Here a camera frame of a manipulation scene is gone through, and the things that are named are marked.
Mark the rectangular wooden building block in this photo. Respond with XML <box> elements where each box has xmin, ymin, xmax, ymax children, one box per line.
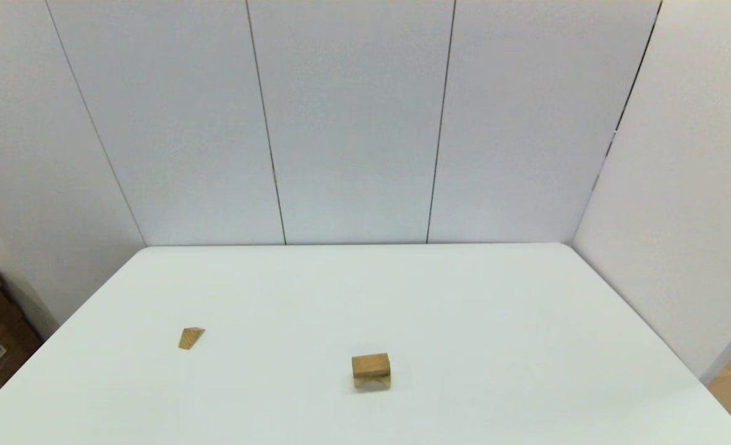
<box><xmin>351</xmin><ymin>353</ymin><xmax>391</xmax><ymax>379</ymax></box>

